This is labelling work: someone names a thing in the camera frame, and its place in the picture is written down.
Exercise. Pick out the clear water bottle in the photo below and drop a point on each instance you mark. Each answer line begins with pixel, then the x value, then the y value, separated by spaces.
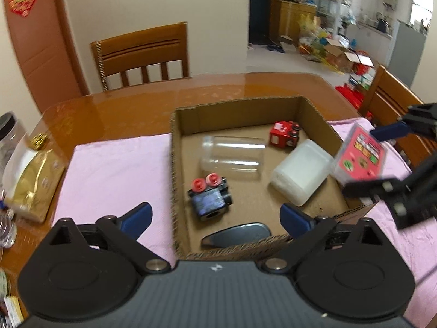
pixel 6 229

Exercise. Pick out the wooden chair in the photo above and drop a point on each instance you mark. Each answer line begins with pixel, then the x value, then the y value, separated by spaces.
pixel 136 53
pixel 389 99

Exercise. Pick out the red toy truck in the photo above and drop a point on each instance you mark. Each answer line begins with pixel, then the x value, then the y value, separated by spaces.
pixel 283 136

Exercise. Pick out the open cardboard box with flaps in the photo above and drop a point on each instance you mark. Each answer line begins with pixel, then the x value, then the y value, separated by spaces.
pixel 344 56

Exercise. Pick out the yellow plastic bag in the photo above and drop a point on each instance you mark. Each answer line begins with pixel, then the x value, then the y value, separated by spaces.
pixel 309 25

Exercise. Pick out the grey refrigerator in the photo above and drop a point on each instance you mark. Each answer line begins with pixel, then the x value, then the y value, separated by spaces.
pixel 406 54

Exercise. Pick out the wooden cabinet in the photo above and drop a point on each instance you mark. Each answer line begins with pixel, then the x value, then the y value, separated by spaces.
pixel 290 20

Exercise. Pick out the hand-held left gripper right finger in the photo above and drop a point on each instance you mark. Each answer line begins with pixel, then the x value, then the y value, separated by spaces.
pixel 293 219

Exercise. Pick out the pink cloth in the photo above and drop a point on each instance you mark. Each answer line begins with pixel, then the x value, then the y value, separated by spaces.
pixel 119 170

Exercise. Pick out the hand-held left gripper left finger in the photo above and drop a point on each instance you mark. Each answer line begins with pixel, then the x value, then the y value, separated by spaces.
pixel 138 217

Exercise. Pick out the red box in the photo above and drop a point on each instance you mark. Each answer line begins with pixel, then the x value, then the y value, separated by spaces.
pixel 350 95

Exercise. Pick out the black computer mouse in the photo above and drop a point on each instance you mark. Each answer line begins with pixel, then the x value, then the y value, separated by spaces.
pixel 235 235

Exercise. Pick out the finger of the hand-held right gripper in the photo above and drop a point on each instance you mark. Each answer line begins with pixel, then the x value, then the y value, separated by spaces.
pixel 372 187
pixel 389 132

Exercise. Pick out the clear jar with black lid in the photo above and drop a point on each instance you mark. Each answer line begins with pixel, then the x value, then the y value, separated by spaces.
pixel 10 136

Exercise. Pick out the black toy car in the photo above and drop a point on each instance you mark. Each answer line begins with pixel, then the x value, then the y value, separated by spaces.
pixel 210 200

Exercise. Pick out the brown wooden door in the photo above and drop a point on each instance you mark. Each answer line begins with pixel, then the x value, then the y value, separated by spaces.
pixel 41 51

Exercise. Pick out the pair of slippers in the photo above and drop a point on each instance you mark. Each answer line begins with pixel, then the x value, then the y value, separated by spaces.
pixel 275 47

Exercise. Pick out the clear plastic jar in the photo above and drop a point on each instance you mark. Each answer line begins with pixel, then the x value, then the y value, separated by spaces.
pixel 232 159

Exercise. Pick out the pink card box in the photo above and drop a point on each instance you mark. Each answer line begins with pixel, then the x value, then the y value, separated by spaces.
pixel 362 153

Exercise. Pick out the metal shelf rack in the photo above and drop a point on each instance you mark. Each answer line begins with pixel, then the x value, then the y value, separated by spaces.
pixel 329 3

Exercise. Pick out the white plastic box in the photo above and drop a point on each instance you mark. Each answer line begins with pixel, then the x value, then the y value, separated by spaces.
pixel 300 174

